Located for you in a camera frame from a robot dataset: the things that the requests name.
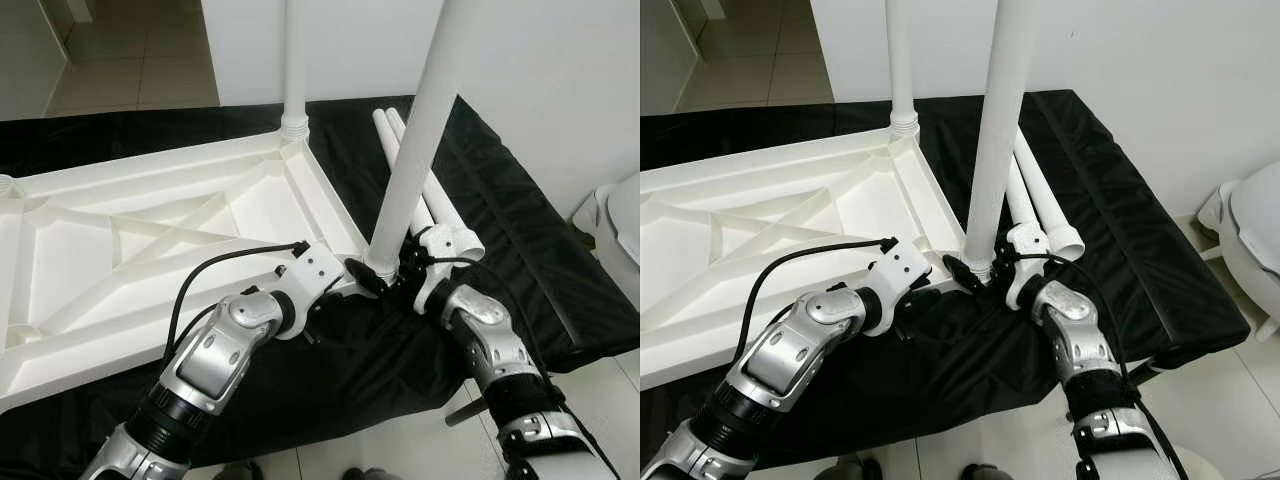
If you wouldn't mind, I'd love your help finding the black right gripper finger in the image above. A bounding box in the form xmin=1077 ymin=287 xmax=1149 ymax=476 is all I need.
xmin=344 ymin=257 xmax=391 ymax=298
xmin=942 ymin=252 xmax=988 ymax=293

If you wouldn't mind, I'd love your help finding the white plastic table leg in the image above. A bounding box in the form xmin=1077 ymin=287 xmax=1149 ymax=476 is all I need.
xmin=1012 ymin=127 xmax=1087 ymax=263
xmin=372 ymin=108 xmax=437 ymax=239
xmin=1004 ymin=155 xmax=1039 ymax=239
xmin=961 ymin=0 xmax=1043 ymax=277
xmin=282 ymin=0 xmax=312 ymax=143
xmin=884 ymin=0 xmax=920 ymax=141
xmin=364 ymin=0 xmax=479 ymax=277
xmin=386 ymin=108 xmax=487 ymax=263

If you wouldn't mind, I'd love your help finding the white plastic children table top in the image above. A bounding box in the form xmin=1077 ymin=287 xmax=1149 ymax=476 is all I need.
xmin=640 ymin=128 xmax=979 ymax=391
xmin=0 ymin=130 xmax=389 ymax=413

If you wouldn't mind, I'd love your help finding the black-legged table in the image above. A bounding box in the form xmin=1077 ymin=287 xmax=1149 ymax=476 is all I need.
xmin=443 ymin=398 xmax=493 ymax=428
xmin=1118 ymin=355 xmax=1173 ymax=388

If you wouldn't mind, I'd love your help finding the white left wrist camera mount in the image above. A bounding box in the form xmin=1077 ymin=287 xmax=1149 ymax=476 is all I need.
xmin=273 ymin=243 xmax=348 ymax=341
xmin=863 ymin=240 xmax=935 ymax=306

